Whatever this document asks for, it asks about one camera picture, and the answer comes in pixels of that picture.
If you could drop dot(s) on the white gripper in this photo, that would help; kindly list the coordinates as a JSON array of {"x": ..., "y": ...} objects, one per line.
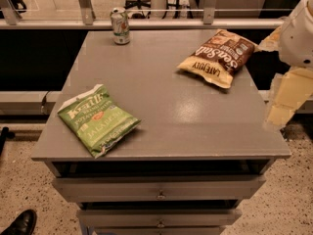
[{"x": 297, "y": 39}]

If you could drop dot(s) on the green jalapeno chip bag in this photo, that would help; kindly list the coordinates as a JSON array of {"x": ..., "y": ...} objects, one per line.
[{"x": 97, "y": 121}]

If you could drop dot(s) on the brown sea salt chip bag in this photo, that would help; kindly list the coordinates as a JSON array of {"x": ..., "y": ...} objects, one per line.
[{"x": 218, "y": 59}]

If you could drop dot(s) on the grey drawer cabinet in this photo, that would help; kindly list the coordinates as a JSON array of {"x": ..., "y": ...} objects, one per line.
[{"x": 188, "y": 127}]

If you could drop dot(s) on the green soda can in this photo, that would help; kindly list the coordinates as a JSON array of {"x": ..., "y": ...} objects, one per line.
[{"x": 120, "y": 26}]

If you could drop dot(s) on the grey top drawer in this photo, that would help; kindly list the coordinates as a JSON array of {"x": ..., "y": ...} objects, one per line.
[{"x": 139, "y": 189}]

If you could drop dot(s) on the grey drawer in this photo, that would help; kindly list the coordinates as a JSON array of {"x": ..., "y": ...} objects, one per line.
[
  {"x": 158, "y": 218},
  {"x": 139, "y": 189}
]

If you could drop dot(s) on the metal railing ledge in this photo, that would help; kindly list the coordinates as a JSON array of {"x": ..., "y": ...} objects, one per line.
[{"x": 149, "y": 24}]

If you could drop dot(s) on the black leather shoe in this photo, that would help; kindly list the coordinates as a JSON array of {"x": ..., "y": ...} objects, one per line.
[{"x": 24, "y": 224}]

